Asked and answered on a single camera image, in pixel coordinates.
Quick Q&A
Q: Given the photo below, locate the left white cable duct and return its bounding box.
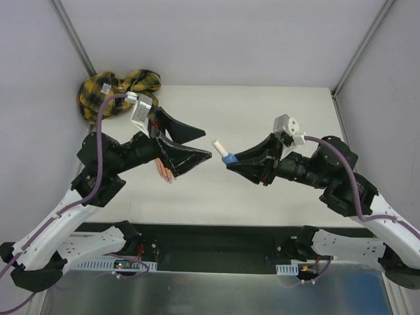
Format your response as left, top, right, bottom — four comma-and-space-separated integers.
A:
73, 258, 158, 272

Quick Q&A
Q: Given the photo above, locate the right aluminium frame post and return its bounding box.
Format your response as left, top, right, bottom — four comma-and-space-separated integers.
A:
331, 0, 398, 99

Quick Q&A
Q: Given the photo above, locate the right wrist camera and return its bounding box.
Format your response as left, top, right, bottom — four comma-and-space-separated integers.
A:
273, 114, 306, 160

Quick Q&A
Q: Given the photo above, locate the purple cable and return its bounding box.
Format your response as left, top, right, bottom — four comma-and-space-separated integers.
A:
0, 94, 131, 312
304, 136, 420, 240

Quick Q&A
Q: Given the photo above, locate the mannequin hand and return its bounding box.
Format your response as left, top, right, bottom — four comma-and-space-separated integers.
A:
154, 158, 173, 184

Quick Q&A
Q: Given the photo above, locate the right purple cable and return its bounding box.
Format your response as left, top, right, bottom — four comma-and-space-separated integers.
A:
304, 136, 420, 240

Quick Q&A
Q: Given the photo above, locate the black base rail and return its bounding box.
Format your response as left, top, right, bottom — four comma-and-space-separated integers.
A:
80, 222, 367, 273

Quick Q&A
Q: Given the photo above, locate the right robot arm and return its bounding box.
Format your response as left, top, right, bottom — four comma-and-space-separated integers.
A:
225, 134, 419, 290

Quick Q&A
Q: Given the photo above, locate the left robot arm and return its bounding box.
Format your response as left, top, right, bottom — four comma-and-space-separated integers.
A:
1, 107, 212, 293

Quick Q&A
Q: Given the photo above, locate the white nail polish cap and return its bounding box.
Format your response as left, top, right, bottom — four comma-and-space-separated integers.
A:
211, 140, 229, 158

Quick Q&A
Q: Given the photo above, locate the aluminium frame post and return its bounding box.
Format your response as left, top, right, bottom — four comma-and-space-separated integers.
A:
49, 0, 97, 77
331, 0, 398, 99

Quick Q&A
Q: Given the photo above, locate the right white cable duct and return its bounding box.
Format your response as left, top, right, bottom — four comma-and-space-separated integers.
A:
275, 262, 319, 276

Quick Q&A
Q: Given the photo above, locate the left aluminium frame post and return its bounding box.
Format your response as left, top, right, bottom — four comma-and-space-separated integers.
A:
49, 0, 97, 77

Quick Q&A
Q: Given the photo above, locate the yellow plaid shirt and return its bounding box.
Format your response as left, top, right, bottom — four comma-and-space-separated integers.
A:
77, 70, 161, 125

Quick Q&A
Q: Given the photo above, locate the blue nail polish bottle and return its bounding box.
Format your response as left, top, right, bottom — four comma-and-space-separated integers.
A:
222, 153, 238, 165

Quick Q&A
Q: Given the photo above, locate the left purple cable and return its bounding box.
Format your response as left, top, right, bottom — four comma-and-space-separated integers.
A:
0, 94, 131, 312

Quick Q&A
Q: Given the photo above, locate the white cable duct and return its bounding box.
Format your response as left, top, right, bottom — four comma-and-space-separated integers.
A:
73, 258, 158, 272
275, 262, 319, 276

